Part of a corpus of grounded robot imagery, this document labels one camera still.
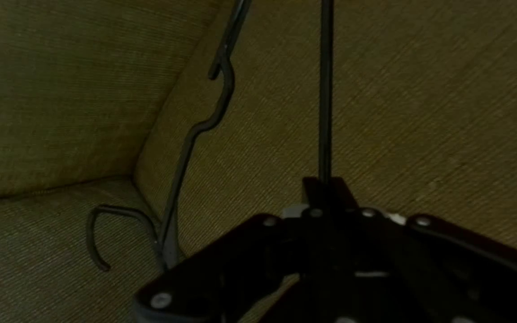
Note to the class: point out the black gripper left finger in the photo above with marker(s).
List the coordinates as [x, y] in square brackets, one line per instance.
[223, 281]

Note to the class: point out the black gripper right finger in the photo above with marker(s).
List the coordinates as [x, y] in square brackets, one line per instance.
[426, 275]

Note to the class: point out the black clothing hanger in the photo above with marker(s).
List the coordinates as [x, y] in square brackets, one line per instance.
[326, 91]

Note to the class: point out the brown fabric sofa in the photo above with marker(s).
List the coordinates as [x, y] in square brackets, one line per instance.
[439, 109]

